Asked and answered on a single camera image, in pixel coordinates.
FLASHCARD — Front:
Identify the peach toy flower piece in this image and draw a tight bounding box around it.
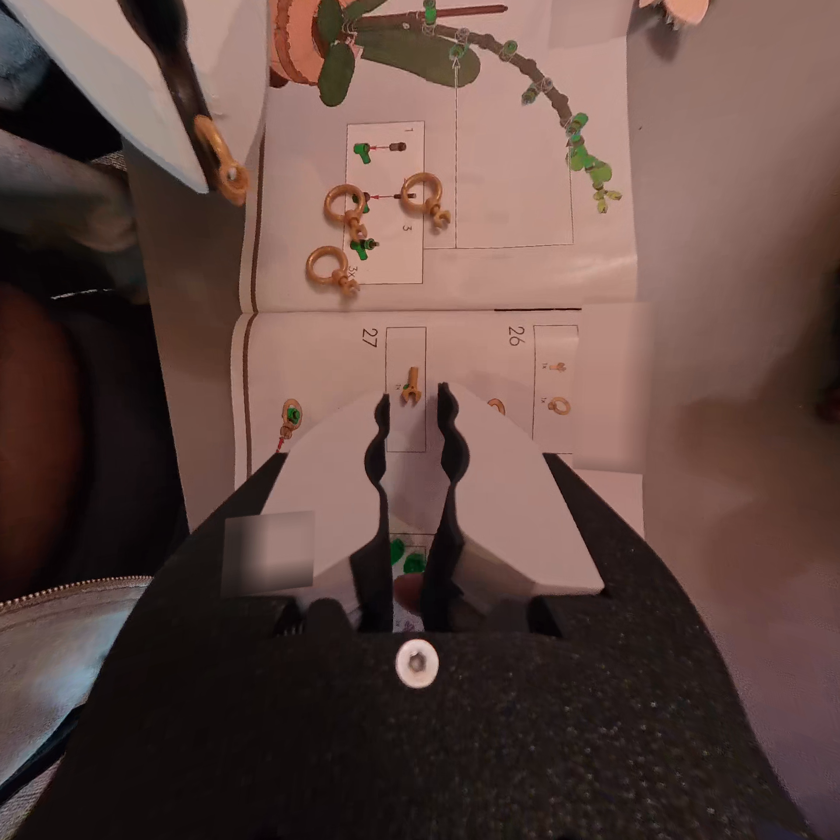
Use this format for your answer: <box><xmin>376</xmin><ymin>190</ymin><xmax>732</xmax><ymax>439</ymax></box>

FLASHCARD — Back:
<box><xmin>639</xmin><ymin>0</ymin><xmax>711</xmax><ymax>28</ymax></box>

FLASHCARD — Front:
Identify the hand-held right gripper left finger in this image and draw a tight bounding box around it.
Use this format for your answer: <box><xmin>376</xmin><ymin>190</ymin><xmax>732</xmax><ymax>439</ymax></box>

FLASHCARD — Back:
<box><xmin>261</xmin><ymin>391</ymin><xmax>395</xmax><ymax>632</ymax></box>

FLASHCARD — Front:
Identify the grey bag with zipper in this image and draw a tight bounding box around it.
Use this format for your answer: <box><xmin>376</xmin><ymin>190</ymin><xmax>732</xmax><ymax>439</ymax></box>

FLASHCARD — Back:
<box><xmin>0</xmin><ymin>574</ymin><xmax>156</xmax><ymax>809</ymax></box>

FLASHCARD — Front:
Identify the grey desk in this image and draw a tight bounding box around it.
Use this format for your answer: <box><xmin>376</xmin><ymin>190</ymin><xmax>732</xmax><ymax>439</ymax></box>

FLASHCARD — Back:
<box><xmin>121</xmin><ymin>0</ymin><xmax>840</xmax><ymax>840</ymax></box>

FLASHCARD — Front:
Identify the building instruction booklet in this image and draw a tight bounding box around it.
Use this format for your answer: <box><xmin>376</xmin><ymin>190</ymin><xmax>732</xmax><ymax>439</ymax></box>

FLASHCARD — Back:
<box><xmin>230</xmin><ymin>0</ymin><xmax>648</xmax><ymax>621</ymax></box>

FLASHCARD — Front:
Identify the person's leg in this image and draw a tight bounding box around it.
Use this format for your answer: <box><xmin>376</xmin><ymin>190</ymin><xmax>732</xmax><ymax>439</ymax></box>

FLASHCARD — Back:
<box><xmin>0</xmin><ymin>249</ymin><xmax>193</xmax><ymax>599</ymax></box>

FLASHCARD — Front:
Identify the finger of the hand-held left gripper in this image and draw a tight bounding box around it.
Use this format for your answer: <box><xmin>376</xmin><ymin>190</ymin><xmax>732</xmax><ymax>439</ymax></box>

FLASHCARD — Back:
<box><xmin>13</xmin><ymin>0</ymin><xmax>212</xmax><ymax>195</ymax></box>
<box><xmin>141</xmin><ymin>0</ymin><xmax>271</xmax><ymax>168</ymax></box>

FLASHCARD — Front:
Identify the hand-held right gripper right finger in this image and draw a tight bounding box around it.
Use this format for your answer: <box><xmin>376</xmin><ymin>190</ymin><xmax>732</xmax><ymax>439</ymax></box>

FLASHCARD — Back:
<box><xmin>419</xmin><ymin>382</ymin><xmax>606</xmax><ymax>632</ymax></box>

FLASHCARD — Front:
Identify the gold toy ring piece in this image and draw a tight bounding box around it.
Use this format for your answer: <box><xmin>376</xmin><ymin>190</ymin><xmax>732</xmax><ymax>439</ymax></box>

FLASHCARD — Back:
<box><xmin>323</xmin><ymin>183</ymin><xmax>370</xmax><ymax>248</ymax></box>
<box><xmin>193</xmin><ymin>114</ymin><xmax>252</xmax><ymax>206</ymax></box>
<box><xmin>399</xmin><ymin>172</ymin><xmax>453</xmax><ymax>232</ymax></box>
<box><xmin>304</xmin><ymin>245</ymin><xmax>362</xmax><ymax>297</ymax></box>

